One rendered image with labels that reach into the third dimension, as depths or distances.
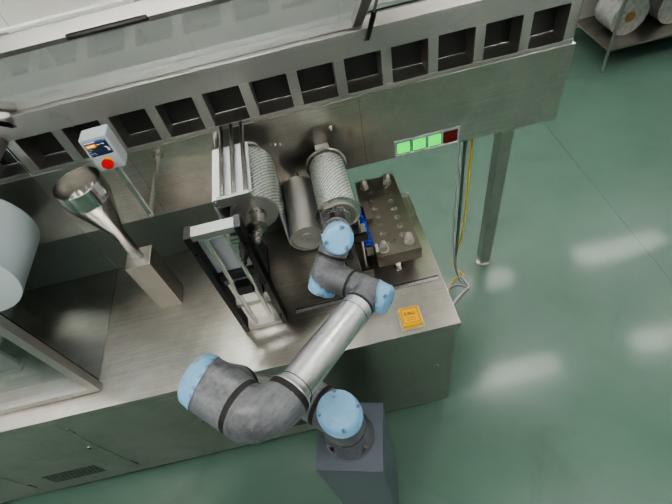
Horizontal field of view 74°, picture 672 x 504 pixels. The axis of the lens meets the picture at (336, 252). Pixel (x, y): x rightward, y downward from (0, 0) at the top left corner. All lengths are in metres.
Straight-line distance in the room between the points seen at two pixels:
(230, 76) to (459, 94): 0.78
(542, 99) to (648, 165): 1.89
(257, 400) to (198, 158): 1.01
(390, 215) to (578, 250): 1.58
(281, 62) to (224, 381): 0.97
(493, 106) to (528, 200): 1.52
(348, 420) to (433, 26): 1.17
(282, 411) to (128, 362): 1.04
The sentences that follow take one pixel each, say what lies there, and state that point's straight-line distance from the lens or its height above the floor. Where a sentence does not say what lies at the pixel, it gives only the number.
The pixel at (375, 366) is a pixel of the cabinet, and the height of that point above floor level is 0.65.
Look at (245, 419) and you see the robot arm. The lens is 0.89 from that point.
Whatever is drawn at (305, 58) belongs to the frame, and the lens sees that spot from 1.49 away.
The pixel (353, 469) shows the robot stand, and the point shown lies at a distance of 1.44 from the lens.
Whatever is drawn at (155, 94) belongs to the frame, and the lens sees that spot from 1.56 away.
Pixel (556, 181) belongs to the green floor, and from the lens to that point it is 3.40.
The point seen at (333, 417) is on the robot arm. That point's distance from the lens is 1.25.
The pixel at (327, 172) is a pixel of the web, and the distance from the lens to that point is 1.50.
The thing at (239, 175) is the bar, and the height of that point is 1.44.
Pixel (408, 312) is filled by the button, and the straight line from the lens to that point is 1.59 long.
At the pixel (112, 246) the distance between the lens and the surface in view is 2.04.
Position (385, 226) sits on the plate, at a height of 1.03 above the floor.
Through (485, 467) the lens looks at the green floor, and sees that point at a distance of 2.37.
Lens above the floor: 2.30
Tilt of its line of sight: 51 degrees down
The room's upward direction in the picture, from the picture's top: 15 degrees counter-clockwise
